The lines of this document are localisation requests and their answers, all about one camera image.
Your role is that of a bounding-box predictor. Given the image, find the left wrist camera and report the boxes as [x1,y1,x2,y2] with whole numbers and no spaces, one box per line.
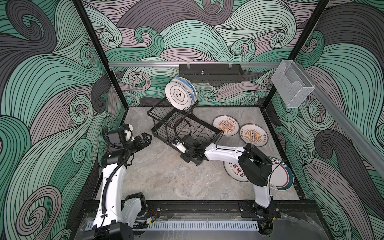
[107,124,134,146]

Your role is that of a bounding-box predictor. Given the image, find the white plate green ring motif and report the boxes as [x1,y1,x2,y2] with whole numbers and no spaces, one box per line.
[165,81,193,110]

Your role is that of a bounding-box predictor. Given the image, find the aluminium rail right wall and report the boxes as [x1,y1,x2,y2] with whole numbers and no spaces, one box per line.
[298,65,384,176]

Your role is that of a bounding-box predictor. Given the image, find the sunburst pattern plate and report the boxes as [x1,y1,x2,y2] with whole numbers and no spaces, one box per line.
[240,124,269,147]
[213,115,240,136]

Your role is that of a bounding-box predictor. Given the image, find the aluminium rail wall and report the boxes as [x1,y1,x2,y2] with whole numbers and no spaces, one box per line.
[298,65,384,176]
[108,61,280,68]

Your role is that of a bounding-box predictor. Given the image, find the white slotted cable duct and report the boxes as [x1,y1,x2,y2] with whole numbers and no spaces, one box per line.
[134,220,259,232]

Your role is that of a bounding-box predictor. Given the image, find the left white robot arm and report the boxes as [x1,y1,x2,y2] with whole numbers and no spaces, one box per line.
[82,128,153,240]

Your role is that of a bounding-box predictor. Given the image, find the white plate teal red rim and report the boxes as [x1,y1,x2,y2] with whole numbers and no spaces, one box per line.
[269,157,294,191]

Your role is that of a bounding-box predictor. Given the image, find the clear plastic wall bin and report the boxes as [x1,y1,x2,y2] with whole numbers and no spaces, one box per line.
[272,60,315,109]

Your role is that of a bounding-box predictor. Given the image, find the aluminium rail back wall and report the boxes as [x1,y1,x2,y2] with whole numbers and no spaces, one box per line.
[108,61,280,68]

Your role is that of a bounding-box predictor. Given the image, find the blue striped plate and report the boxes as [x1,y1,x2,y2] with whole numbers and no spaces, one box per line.
[172,77,198,105]

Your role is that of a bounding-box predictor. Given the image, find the right sunburst pattern plate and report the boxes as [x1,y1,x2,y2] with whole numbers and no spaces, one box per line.
[240,124,269,147]

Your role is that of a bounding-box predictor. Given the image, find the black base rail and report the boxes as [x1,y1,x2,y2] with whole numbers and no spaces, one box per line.
[80,199,322,220]

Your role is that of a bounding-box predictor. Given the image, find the white plate red characters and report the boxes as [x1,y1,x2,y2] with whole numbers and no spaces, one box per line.
[224,162,249,183]

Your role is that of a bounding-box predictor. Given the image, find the black corner frame post left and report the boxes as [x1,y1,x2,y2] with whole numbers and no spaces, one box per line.
[72,0,129,112]

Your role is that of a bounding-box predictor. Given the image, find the black dish rack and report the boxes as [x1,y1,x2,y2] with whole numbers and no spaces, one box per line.
[147,98,223,155]

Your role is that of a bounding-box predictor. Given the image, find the black corner frame post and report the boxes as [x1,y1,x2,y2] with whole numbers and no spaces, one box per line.
[72,0,129,112]
[262,0,329,112]

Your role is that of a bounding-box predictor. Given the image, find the left sunburst pattern plate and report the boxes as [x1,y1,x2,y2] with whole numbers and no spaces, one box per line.
[213,115,240,136]

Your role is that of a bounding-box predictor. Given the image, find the black hanging wall tray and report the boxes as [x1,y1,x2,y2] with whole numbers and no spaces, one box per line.
[179,65,244,83]

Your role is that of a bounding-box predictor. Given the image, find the black corner frame post right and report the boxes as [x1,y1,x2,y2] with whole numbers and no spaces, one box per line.
[262,0,329,112]

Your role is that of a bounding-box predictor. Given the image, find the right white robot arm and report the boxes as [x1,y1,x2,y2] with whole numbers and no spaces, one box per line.
[172,135,273,209]

